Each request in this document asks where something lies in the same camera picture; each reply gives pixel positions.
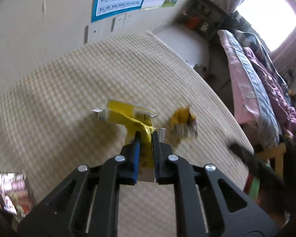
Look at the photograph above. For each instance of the smartphone with lit screen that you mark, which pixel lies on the smartphone with lit screen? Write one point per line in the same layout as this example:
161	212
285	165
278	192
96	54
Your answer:
16	197

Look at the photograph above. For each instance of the white wall socket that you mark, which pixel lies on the white wall socket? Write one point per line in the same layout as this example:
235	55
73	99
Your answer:
121	21

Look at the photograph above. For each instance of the yellow paper box wrapper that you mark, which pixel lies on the yellow paper box wrapper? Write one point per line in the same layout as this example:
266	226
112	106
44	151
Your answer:
135	118

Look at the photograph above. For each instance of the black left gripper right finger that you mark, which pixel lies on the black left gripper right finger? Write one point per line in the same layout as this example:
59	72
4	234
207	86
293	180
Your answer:
207	203

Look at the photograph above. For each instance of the beige checkered tablecloth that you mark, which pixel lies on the beige checkered tablecloth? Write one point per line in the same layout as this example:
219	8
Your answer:
48	128

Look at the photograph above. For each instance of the bed with purple bedding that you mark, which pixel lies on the bed with purple bedding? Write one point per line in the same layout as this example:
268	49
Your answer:
262	105

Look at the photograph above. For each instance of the small crumpled yellow wrapper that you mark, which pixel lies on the small crumpled yellow wrapper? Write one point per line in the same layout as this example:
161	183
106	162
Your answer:
182	126

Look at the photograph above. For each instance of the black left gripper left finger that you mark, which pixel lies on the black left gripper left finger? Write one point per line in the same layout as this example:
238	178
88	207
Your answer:
85	203

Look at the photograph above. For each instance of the green rimmed red trash bin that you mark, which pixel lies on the green rimmed red trash bin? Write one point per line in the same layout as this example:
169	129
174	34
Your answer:
252	187

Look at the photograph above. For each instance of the dark cluttered shelf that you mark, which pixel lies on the dark cluttered shelf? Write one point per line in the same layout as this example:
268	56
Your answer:
205	18

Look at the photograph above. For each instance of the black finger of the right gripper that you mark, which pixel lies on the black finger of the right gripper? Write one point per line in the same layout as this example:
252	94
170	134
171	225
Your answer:
256	166

